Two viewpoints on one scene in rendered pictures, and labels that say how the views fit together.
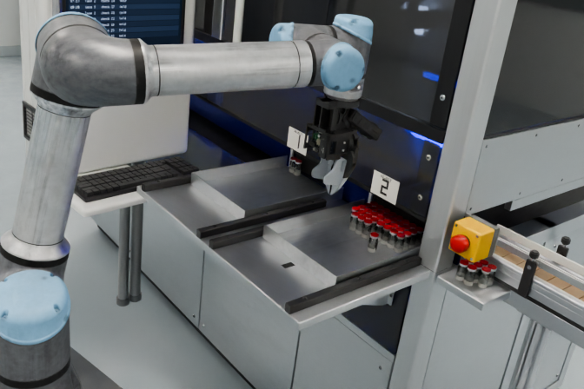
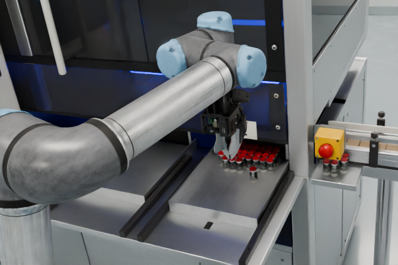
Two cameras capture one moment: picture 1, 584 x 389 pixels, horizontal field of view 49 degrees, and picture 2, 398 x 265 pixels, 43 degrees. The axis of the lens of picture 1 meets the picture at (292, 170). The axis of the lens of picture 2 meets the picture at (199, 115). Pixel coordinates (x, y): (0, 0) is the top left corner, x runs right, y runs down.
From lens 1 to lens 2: 41 cm
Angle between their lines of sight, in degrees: 18
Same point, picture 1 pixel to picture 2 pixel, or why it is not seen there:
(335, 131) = (227, 111)
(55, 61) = (35, 175)
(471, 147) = (308, 77)
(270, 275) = (204, 241)
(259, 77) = (199, 105)
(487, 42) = not seen: outside the picture
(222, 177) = not seen: hidden behind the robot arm
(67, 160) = (47, 248)
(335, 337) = not seen: hidden behind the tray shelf
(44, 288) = not seen: outside the picture
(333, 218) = (205, 167)
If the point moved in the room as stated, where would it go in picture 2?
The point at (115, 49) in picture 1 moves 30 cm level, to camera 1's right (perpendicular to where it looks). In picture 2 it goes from (89, 141) to (276, 87)
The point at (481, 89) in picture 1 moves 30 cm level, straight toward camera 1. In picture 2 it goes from (306, 32) to (352, 74)
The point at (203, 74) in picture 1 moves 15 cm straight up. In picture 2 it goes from (162, 124) to (147, 32)
